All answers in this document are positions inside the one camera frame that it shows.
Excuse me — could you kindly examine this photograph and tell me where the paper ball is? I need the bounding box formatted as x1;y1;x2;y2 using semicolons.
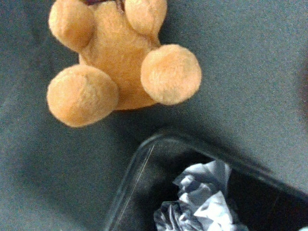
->
154;161;248;231

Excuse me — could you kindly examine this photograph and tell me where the black square bin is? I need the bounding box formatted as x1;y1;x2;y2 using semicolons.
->
103;132;308;231

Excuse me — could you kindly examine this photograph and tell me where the black tablecloth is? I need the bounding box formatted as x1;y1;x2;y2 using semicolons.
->
0;0;308;231

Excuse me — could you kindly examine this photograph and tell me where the small brown plush toy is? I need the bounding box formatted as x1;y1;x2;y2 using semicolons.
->
47;0;202;128

